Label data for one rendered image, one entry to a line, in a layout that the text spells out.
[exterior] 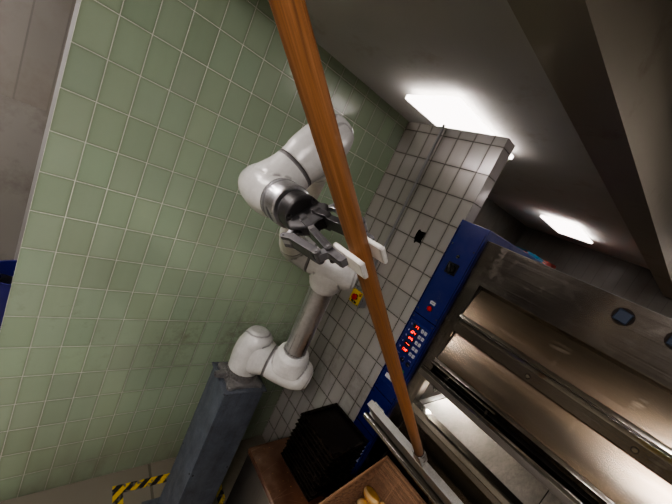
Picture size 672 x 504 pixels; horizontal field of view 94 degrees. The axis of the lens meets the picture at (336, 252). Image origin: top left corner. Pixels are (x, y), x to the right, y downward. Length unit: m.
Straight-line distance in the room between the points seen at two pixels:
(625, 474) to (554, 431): 0.21
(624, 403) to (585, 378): 0.12
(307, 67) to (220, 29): 1.26
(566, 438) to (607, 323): 0.47
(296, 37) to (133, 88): 1.21
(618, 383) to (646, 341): 0.18
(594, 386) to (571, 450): 0.26
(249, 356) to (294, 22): 1.40
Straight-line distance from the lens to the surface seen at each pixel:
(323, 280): 1.18
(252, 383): 1.68
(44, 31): 3.69
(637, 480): 1.65
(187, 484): 2.02
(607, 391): 1.58
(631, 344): 1.56
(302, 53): 0.33
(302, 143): 0.69
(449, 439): 1.82
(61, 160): 1.53
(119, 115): 1.51
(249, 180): 0.69
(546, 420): 1.65
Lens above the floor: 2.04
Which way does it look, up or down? 11 degrees down
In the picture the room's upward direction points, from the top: 25 degrees clockwise
